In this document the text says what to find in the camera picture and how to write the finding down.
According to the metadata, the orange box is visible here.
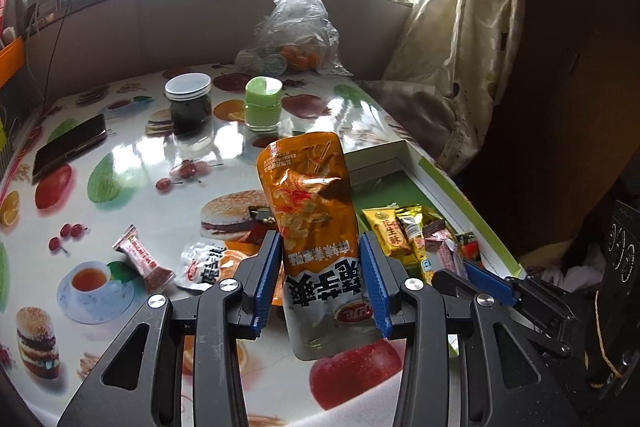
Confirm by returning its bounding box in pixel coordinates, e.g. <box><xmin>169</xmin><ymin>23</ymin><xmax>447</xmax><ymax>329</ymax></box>
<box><xmin>0</xmin><ymin>37</ymin><xmax>26</xmax><ymax>82</ymax></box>

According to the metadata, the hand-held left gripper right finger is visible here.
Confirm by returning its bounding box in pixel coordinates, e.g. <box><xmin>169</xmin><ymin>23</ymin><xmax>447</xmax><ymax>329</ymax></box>
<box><xmin>359</xmin><ymin>231</ymin><xmax>576</xmax><ymax>427</ymax></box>

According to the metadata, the cream patterned curtain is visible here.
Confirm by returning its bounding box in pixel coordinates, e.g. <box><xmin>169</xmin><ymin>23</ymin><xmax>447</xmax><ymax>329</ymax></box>
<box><xmin>357</xmin><ymin>0</ymin><xmax>538</xmax><ymax>178</ymax></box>

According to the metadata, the yellow candy packet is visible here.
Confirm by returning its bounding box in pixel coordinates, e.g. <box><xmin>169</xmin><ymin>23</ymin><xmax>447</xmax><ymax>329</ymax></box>
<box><xmin>361</xmin><ymin>206</ymin><xmax>417</xmax><ymax>265</ymax></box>

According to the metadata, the red white candy packet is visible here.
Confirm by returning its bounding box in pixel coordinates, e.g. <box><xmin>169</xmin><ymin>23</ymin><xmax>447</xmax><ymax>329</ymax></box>
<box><xmin>111</xmin><ymin>225</ymin><xmax>176</xmax><ymax>289</ymax></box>

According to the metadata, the black smartphone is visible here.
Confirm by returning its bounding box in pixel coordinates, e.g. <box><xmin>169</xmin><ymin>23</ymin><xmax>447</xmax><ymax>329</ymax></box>
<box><xmin>32</xmin><ymin>113</ymin><xmax>107</xmax><ymax>185</ymax></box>

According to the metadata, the brown wooden wardrobe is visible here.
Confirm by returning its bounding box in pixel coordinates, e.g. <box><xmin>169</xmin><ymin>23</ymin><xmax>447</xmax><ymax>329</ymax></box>
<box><xmin>465</xmin><ymin>0</ymin><xmax>640</xmax><ymax>258</ymax></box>

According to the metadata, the narrow orange white snack packet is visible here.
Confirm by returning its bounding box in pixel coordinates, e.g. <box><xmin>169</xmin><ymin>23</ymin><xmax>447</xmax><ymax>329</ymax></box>
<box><xmin>175</xmin><ymin>239</ymin><xmax>262</xmax><ymax>306</ymax></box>

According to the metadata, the green cardboard box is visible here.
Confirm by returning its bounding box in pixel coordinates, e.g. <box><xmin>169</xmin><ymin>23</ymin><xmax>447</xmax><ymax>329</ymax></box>
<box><xmin>345</xmin><ymin>138</ymin><xmax>526</xmax><ymax>280</ymax></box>

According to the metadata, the green jar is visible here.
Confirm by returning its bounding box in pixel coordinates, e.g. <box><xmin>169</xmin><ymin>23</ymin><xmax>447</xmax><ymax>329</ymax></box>
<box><xmin>244</xmin><ymin>76</ymin><xmax>282</xmax><ymax>132</ymax></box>

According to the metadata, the long gold snack packet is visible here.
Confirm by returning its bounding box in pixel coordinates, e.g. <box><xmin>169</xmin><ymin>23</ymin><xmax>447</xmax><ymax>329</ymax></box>
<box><xmin>394</xmin><ymin>203</ymin><xmax>447</xmax><ymax>285</ymax></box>

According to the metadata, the dark red snack packet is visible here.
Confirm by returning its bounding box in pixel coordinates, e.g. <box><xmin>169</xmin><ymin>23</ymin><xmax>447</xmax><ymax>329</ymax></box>
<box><xmin>244</xmin><ymin>206</ymin><xmax>275</xmax><ymax>245</ymax></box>

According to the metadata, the dark-filled jar with white lid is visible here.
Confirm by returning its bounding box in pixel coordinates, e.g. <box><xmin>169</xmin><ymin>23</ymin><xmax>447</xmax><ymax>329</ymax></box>
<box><xmin>165</xmin><ymin>73</ymin><xmax>213</xmax><ymax>138</ymax></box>

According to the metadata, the pink candy packet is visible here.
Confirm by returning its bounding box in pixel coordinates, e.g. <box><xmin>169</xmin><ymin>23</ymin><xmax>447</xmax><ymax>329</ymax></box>
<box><xmin>424</xmin><ymin>229</ymin><xmax>469</xmax><ymax>280</ymax></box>

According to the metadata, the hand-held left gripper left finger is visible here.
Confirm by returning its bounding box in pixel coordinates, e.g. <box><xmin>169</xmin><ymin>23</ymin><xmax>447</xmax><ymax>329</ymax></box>
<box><xmin>56</xmin><ymin>230</ymin><xmax>283</xmax><ymax>427</ymax></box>

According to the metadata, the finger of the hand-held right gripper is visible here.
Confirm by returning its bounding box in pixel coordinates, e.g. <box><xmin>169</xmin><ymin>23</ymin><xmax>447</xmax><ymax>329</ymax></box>
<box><xmin>462</xmin><ymin>259</ymin><xmax>531</xmax><ymax>308</ymax></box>
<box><xmin>432</xmin><ymin>269</ymin><xmax>479</xmax><ymax>303</ymax></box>

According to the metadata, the large orange white snack packet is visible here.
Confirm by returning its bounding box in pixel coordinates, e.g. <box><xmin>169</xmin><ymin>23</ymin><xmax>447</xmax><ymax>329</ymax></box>
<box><xmin>256</xmin><ymin>132</ymin><xmax>401</xmax><ymax>362</ymax></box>

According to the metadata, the clear plastic bag with oranges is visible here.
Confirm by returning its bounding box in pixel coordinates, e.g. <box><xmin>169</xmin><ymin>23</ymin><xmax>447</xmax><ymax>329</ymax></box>
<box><xmin>235</xmin><ymin>0</ymin><xmax>353</xmax><ymax>78</ymax></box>

